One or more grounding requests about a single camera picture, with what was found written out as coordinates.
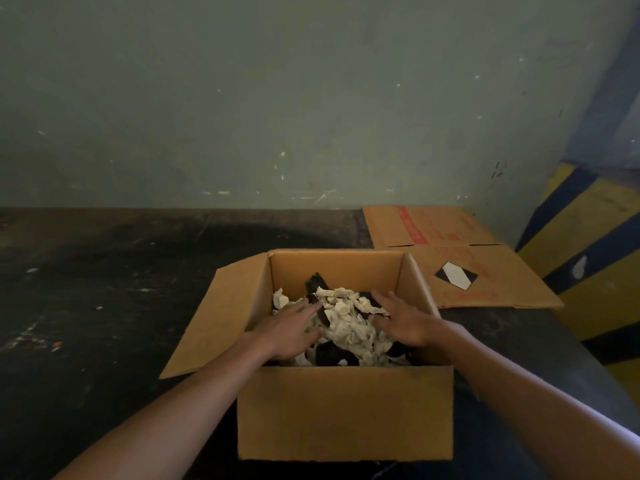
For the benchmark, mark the brown cardboard box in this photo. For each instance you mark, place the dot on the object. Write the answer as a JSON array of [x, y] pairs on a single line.
[[345, 414]]

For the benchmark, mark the pile of white paper shreds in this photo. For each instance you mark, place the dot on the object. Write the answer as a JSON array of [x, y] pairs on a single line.
[[350, 324]]

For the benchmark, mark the person's left forearm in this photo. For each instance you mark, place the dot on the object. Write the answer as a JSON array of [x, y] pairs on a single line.
[[160, 419]]

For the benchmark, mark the person's left hand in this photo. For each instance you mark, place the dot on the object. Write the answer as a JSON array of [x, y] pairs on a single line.
[[285, 329]]

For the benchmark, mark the person's right forearm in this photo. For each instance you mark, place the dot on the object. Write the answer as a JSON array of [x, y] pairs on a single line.
[[540, 394]]

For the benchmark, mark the dark scuffed table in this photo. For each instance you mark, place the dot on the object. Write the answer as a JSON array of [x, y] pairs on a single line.
[[100, 269]]

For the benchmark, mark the person's right hand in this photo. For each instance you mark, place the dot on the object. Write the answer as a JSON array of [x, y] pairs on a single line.
[[410, 322]]

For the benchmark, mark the yellow and black striped pillar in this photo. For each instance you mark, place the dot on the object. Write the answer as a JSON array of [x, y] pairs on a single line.
[[590, 244]]

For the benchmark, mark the flattened red-printed cardboard sheet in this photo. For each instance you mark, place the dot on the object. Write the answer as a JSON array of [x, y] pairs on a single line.
[[480, 274]]

